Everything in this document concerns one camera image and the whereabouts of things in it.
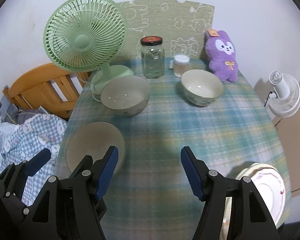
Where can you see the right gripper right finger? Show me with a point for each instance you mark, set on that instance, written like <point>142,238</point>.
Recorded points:
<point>209,187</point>

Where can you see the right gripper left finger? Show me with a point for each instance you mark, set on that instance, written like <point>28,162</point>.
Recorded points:
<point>91,180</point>

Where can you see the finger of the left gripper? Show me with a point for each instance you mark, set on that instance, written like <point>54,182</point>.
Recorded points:
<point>20,173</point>

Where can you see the red trimmed white plate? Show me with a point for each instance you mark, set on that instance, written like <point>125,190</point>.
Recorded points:
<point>270,184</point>

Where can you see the medium blue floral bowl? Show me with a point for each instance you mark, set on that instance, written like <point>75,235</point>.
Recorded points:
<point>201,87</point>

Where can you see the large green rimmed bowl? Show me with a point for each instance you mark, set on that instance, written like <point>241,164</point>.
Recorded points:
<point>126,96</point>

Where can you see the round glass coaster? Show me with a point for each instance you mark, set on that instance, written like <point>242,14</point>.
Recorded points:
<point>94,139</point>

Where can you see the blue checkered bear blanket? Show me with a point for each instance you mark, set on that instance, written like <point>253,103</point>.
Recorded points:
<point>20,142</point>

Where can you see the plaid blue green tablecloth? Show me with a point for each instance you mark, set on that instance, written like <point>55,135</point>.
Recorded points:
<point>150,197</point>

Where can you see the orange wooden chair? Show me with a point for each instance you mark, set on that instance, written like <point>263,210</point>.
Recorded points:
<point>46,86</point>

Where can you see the white standing fan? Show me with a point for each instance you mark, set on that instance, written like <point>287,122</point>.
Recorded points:
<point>284,99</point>

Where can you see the cotton swab container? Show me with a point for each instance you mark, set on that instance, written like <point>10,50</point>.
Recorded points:
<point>180,64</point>

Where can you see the purple plush rabbit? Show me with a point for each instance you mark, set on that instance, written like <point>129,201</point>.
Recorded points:
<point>221,55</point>

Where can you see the glass jar black lid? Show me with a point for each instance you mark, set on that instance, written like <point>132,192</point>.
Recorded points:
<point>153,57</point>

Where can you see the green desk fan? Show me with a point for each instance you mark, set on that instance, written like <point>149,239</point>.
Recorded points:
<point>86,35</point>

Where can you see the green cartoon wall mat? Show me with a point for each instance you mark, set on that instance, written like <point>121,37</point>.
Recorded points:
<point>181,25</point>

